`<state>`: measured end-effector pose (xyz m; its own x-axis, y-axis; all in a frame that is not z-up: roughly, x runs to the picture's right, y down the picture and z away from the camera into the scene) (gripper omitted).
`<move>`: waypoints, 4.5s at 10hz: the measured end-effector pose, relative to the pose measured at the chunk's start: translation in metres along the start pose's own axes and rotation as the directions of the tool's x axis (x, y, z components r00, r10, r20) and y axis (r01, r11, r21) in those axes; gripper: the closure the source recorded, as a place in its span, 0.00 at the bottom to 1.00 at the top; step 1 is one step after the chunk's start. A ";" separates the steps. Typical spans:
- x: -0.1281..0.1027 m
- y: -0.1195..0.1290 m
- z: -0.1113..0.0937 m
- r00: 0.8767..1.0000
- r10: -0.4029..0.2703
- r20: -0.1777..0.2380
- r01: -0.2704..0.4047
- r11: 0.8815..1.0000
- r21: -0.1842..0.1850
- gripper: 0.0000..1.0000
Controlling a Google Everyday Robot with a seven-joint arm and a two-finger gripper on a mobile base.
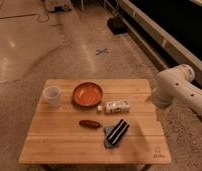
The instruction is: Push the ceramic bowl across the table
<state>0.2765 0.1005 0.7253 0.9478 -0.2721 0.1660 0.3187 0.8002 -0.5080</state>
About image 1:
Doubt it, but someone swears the dark red sausage toy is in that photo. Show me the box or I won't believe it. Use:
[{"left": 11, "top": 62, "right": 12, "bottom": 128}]
[{"left": 79, "top": 120, "right": 101, "bottom": 129}]

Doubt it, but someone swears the orange ceramic bowl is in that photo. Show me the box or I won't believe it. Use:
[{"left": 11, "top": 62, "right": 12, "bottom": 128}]
[{"left": 72, "top": 82, "right": 103, "bottom": 107}]

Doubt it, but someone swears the black cable on floor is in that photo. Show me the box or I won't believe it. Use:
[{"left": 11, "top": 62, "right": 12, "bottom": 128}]
[{"left": 0, "top": 12, "right": 50, "bottom": 24}]

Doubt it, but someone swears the clear plastic cup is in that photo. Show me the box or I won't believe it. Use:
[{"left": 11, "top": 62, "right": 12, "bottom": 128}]
[{"left": 43, "top": 86, "right": 61, "bottom": 107}]

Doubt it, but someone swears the white equipment base on floor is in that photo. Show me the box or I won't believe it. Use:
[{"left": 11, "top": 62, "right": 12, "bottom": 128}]
[{"left": 44, "top": 0, "right": 71, "bottom": 12}]

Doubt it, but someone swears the black object on floor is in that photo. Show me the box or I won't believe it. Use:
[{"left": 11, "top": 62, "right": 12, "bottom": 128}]
[{"left": 107, "top": 17, "right": 127, "bottom": 35}]

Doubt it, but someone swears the wooden folding table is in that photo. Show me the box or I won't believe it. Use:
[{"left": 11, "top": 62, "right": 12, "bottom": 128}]
[{"left": 19, "top": 79, "right": 171, "bottom": 165}]

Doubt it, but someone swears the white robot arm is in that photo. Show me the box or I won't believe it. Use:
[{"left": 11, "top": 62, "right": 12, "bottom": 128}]
[{"left": 151, "top": 64, "right": 202, "bottom": 117}]

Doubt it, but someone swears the blue cloth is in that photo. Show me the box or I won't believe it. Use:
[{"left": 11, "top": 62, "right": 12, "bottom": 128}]
[{"left": 103, "top": 125, "right": 124, "bottom": 149}]

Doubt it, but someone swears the white plastic bottle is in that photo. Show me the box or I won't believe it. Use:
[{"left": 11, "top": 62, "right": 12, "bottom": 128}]
[{"left": 97, "top": 100, "right": 131, "bottom": 114}]

